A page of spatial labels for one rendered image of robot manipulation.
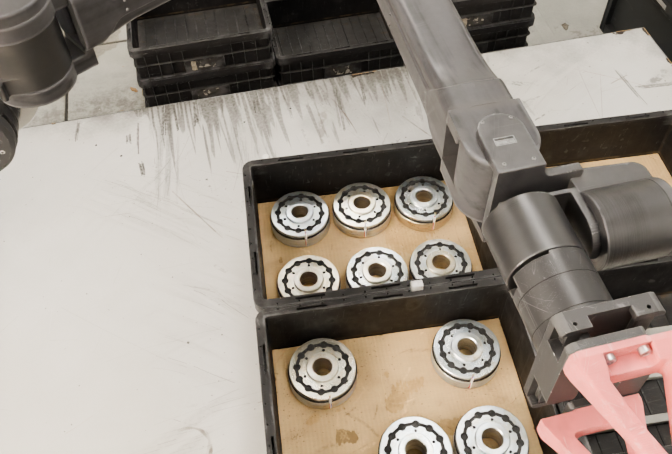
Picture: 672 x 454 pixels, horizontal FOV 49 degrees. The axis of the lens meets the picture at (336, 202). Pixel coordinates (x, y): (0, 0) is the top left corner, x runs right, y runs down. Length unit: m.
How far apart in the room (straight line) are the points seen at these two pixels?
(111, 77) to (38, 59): 2.28
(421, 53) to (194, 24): 1.75
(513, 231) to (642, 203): 0.09
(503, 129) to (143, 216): 1.10
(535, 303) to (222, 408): 0.88
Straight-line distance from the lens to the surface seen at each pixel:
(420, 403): 1.14
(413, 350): 1.17
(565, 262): 0.49
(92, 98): 2.92
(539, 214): 0.51
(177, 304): 1.40
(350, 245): 1.28
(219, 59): 2.14
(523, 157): 0.52
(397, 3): 0.68
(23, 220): 1.62
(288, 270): 1.22
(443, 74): 0.60
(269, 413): 1.02
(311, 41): 2.39
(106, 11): 0.73
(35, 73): 0.72
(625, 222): 0.52
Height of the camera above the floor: 1.87
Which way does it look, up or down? 51 degrees down
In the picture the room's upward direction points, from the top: 2 degrees counter-clockwise
